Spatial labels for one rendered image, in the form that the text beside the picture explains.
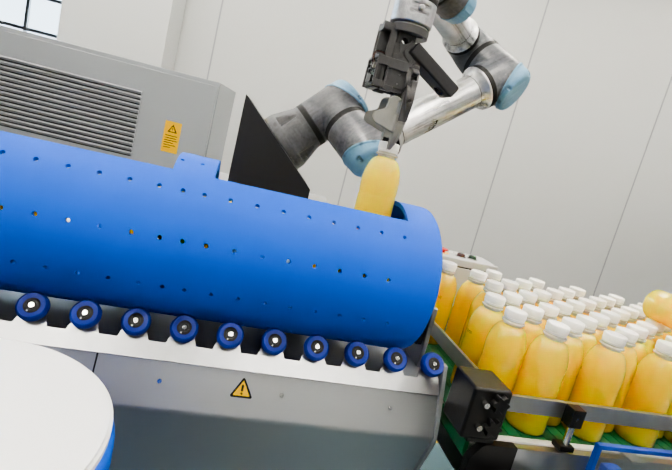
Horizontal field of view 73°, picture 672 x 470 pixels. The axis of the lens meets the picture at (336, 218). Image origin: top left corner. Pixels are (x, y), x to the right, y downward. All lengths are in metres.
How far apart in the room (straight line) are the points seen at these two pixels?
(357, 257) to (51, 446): 0.48
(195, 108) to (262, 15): 1.47
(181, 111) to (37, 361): 1.84
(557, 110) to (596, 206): 0.86
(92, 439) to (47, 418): 0.05
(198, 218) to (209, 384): 0.28
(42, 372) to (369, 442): 0.58
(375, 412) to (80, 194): 0.60
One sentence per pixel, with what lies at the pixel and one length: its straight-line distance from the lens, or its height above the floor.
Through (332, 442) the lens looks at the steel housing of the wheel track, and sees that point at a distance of 0.91.
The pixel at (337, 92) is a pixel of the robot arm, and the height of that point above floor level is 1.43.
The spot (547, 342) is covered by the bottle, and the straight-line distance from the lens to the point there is 0.91.
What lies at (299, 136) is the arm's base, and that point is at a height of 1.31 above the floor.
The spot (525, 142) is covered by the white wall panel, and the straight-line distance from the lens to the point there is 3.91.
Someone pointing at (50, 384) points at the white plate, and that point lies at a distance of 0.52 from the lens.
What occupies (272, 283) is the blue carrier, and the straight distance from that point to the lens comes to 0.73.
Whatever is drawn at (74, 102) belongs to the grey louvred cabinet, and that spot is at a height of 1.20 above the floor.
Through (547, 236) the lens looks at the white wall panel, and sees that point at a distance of 4.11.
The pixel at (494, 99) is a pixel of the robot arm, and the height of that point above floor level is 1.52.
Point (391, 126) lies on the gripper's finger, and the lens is 0.83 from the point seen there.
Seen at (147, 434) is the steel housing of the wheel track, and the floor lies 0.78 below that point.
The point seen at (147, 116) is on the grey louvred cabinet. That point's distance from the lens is 2.33.
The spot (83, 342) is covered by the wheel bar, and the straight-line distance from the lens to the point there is 0.83.
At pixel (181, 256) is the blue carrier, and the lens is 0.72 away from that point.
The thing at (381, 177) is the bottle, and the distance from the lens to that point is 0.82.
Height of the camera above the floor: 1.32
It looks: 9 degrees down
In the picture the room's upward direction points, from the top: 14 degrees clockwise
